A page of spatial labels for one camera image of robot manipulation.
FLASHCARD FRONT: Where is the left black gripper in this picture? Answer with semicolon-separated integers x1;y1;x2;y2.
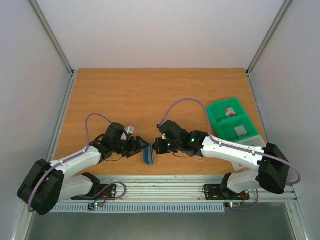
113;136;150;158

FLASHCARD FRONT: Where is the blue card holder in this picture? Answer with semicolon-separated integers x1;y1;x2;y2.
142;142;154;166

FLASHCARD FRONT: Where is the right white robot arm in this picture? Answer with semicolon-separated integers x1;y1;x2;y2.
152;120;290;199

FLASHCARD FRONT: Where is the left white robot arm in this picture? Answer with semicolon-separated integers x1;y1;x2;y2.
17;122;149;216

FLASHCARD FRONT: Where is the red white card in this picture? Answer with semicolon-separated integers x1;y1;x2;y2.
224;107;237;118

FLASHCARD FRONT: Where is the grey card in bin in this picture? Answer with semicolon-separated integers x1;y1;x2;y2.
234;125;248;138

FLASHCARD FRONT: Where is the green bin far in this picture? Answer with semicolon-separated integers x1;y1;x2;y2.
206;97;247;129

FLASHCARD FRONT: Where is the left circuit board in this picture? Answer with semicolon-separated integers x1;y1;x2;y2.
87;202;104;211

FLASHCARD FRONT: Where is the circuit board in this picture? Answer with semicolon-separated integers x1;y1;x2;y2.
224;201;244;209
87;202;104;211

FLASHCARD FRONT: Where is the white tray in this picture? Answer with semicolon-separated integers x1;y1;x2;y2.
232;135;266;173

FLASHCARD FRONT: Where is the right circuit board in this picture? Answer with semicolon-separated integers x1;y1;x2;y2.
224;201;244;209

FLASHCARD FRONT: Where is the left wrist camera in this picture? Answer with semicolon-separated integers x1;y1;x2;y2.
121;126;135;140

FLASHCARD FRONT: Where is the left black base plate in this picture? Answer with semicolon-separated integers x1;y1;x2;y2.
71;184;117;201

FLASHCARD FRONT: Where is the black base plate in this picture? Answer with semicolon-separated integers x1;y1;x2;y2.
202;184;250;201
71;184;117;201

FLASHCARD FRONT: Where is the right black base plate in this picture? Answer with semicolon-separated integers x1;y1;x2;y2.
202;184;250;201

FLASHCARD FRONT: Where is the grey slotted cable duct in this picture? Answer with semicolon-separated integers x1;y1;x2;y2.
51;202;225;214

